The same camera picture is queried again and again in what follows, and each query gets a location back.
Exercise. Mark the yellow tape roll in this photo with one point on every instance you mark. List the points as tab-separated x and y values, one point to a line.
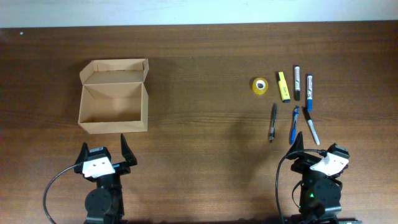
260	86

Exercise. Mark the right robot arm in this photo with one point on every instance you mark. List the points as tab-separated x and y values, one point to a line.
320	189

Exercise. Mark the cardboard box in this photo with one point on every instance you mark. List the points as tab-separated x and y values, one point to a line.
113	97

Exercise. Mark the black whiteboard marker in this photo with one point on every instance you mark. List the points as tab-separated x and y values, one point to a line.
297	82

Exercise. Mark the blue ballpoint pen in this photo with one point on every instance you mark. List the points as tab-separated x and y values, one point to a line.
294	124

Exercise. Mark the yellow highlighter marker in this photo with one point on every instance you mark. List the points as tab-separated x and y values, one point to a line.
284	91

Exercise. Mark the black white permanent marker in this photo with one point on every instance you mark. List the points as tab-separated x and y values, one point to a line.
311	125

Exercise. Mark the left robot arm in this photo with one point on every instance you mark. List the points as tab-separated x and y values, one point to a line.
104	204

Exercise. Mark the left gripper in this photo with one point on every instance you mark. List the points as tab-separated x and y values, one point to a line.
122	167

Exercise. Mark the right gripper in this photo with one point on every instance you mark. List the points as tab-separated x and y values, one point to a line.
303	162

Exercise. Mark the blue whiteboard marker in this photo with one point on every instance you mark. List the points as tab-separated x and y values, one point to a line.
309	92

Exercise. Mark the black ballpoint pen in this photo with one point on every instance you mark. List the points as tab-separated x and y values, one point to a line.
273	119

